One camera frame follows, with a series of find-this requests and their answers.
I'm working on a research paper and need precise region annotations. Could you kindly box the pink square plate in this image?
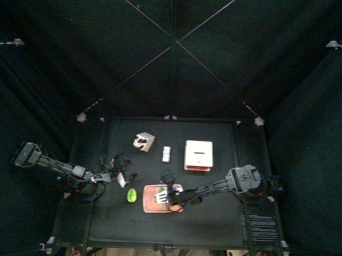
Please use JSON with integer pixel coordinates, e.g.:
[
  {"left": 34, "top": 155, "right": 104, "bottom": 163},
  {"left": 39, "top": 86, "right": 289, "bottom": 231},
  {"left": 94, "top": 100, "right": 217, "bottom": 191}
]
[{"left": 142, "top": 183, "right": 185, "bottom": 214}]

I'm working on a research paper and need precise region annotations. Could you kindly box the green toy pea pod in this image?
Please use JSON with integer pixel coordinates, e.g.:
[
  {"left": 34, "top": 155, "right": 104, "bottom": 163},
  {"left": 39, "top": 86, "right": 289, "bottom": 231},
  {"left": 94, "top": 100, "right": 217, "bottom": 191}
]
[{"left": 126, "top": 188, "right": 139, "bottom": 204}]

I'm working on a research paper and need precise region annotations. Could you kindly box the small white block strip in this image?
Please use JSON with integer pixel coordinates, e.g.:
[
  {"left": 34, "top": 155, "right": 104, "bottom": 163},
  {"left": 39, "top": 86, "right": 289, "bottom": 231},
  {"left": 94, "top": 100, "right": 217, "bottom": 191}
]
[{"left": 161, "top": 145, "right": 173, "bottom": 164}]

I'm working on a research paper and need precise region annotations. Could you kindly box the white box with red base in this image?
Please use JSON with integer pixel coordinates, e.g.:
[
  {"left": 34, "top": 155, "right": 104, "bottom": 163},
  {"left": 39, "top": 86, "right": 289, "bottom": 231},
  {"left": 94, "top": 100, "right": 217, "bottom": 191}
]
[{"left": 183, "top": 139, "right": 215, "bottom": 173}]

